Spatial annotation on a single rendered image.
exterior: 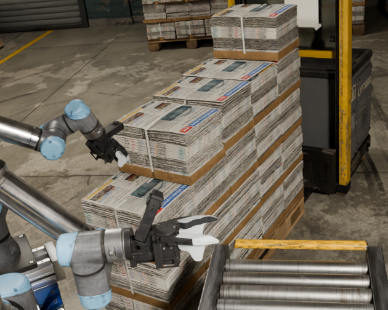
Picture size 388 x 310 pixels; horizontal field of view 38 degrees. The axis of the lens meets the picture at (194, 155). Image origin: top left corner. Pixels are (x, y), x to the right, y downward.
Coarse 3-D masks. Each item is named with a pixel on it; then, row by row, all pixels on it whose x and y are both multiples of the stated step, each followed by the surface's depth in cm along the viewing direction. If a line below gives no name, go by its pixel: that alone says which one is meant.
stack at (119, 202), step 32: (256, 128) 275; (224, 160) 249; (256, 160) 279; (96, 192) 230; (128, 192) 228; (192, 192) 229; (224, 192) 255; (256, 192) 283; (96, 224) 228; (128, 224) 217; (224, 224) 257; (256, 224) 289; (256, 256) 296; (128, 288) 236; (160, 288) 224; (192, 288) 242
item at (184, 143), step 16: (192, 112) 236; (208, 112) 234; (160, 128) 224; (176, 128) 221; (192, 128) 219; (208, 128) 229; (160, 144) 224; (176, 144) 220; (192, 144) 222; (208, 144) 233; (160, 160) 228; (176, 160) 223; (192, 160) 224; (208, 160) 234
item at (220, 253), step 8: (216, 248) 191; (224, 248) 190; (216, 256) 187; (224, 256) 186; (216, 264) 183; (224, 264) 183; (208, 272) 179; (216, 272) 179; (208, 280) 176; (216, 280) 175; (208, 288) 172; (216, 288) 172; (208, 296) 169; (216, 296) 169; (200, 304) 166; (208, 304) 166
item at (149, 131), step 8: (176, 112) 238; (160, 120) 232; (144, 128) 226; (152, 128) 226; (144, 136) 228; (152, 136) 225; (144, 144) 229; (152, 144) 227; (144, 152) 231; (152, 152) 229; (152, 160) 230
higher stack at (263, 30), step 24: (216, 24) 294; (240, 24) 287; (264, 24) 279; (288, 24) 290; (216, 48) 300; (240, 48) 293; (264, 48) 286; (288, 72) 297; (288, 120) 306; (288, 144) 312; (288, 168) 318; (288, 192) 323; (288, 216) 328
